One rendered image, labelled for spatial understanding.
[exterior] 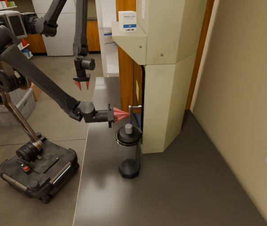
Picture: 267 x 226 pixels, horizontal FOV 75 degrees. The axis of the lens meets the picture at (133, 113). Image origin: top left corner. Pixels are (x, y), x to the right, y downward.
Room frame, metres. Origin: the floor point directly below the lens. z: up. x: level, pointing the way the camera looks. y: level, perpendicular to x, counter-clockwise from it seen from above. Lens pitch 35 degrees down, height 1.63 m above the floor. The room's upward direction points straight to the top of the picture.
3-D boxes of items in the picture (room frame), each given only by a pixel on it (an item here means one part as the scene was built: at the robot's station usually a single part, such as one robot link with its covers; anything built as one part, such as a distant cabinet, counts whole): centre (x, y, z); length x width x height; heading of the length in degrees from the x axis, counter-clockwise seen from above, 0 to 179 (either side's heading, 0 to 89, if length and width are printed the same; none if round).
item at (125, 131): (0.51, 0.02, 1.18); 0.09 x 0.09 x 0.07
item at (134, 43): (0.76, 0.03, 1.46); 0.32 x 0.11 x 0.10; 6
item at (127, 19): (0.69, 0.02, 1.54); 0.05 x 0.05 x 0.06; 20
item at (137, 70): (0.77, -0.02, 1.19); 0.30 x 0.01 x 0.40; 6
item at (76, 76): (1.03, 0.33, 1.21); 0.10 x 0.07 x 0.07; 97
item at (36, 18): (1.26, 0.64, 1.45); 0.09 x 0.08 x 0.12; 154
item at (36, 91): (2.84, 1.93, 0.14); 0.41 x 0.32 x 0.28; 12
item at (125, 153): (0.51, 0.02, 1.06); 0.11 x 0.11 x 0.21
